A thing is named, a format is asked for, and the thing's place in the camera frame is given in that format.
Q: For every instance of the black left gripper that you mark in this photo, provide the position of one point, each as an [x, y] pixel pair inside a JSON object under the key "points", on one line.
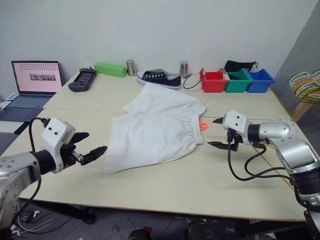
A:
{"points": [[67, 155]]}

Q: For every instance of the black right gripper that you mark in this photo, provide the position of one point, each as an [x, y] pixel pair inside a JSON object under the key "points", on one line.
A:
{"points": [[234, 140]]}

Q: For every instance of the white shorts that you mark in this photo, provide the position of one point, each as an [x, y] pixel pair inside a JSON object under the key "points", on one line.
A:
{"points": [[155, 125]]}

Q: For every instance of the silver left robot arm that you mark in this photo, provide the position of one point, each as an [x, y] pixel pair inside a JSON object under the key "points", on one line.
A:
{"points": [[15, 170]]}

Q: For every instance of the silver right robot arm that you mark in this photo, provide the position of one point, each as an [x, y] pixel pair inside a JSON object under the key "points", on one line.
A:
{"points": [[292, 147]]}

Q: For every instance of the red plastic bin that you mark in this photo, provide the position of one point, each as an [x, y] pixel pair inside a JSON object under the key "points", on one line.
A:
{"points": [[212, 83]]}

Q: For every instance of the green plastic bin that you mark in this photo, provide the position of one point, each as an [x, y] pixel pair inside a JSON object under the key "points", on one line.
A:
{"points": [[237, 83]]}

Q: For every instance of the black handheld controller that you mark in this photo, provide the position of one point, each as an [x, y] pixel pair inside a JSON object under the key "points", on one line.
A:
{"points": [[82, 80]]}

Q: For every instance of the blue plastic bin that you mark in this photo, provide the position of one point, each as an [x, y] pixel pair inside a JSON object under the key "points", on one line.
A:
{"points": [[261, 81]]}

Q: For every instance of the black table leg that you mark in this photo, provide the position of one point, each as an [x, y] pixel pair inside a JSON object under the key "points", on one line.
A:
{"points": [[67, 210]]}

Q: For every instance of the black fabric pouch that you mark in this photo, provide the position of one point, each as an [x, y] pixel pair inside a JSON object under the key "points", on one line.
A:
{"points": [[237, 65]]}

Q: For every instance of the metal cylinder can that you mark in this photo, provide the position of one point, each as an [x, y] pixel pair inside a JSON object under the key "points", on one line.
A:
{"points": [[184, 69], [130, 67]]}

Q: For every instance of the green rectangular box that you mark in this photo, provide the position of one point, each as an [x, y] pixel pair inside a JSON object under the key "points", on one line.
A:
{"points": [[110, 68]]}

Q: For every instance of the black and white sneaker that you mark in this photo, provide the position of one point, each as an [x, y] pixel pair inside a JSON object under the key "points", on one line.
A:
{"points": [[160, 78]]}

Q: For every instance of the open laptop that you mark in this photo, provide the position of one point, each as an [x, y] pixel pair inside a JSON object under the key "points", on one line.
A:
{"points": [[37, 77]]}

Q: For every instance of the pile of coloured hangers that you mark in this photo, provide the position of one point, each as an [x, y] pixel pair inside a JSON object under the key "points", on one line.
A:
{"points": [[305, 87]]}

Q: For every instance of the dark rounded shape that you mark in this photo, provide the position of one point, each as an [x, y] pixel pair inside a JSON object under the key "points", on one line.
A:
{"points": [[138, 235], [200, 230]]}

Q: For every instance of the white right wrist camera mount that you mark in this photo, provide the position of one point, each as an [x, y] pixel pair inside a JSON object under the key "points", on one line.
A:
{"points": [[236, 122]]}

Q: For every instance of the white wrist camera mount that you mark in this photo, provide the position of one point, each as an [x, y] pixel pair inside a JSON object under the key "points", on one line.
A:
{"points": [[56, 132], [236, 122]]}

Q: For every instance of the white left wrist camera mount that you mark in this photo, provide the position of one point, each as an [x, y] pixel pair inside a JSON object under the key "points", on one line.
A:
{"points": [[56, 132]]}

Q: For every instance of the wooden rack frame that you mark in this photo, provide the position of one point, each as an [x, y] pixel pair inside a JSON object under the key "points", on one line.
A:
{"points": [[301, 110]]}

